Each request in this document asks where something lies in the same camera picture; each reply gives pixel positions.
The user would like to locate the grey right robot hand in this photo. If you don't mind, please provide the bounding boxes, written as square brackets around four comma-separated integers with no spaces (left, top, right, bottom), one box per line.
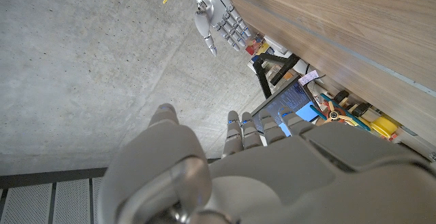
[175,0,253,57]

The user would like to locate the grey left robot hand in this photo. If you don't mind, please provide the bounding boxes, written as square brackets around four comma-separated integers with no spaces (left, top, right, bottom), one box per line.
[97,103,436,224]

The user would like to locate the computer monitor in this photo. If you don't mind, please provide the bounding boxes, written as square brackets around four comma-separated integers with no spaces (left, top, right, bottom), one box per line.
[250,74,320,137]

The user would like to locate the wooden toy plane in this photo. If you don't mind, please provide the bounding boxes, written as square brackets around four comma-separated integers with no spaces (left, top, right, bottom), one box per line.
[309,92,372,132]

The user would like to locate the paper note on monitor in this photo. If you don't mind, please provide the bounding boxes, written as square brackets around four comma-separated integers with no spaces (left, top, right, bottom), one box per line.
[298,69,320,86]

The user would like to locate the yellow cup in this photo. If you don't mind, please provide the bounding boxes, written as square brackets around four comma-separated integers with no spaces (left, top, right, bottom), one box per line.
[369,116,399,138]

